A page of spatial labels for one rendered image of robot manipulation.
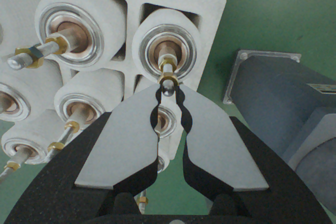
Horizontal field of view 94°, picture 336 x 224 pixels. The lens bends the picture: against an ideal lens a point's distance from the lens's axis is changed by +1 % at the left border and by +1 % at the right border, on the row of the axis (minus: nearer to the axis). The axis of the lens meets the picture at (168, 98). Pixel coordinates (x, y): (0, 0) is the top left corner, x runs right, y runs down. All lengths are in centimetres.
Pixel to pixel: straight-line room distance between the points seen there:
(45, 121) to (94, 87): 17
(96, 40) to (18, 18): 10
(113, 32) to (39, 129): 25
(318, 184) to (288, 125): 9
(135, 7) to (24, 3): 14
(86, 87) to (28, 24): 11
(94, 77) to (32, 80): 9
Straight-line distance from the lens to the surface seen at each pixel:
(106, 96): 27
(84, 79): 28
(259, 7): 51
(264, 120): 39
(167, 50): 19
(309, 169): 33
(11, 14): 28
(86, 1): 23
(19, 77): 32
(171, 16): 21
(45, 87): 34
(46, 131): 40
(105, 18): 22
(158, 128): 25
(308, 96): 35
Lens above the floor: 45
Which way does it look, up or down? 57 degrees down
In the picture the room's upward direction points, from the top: 179 degrees clockwise
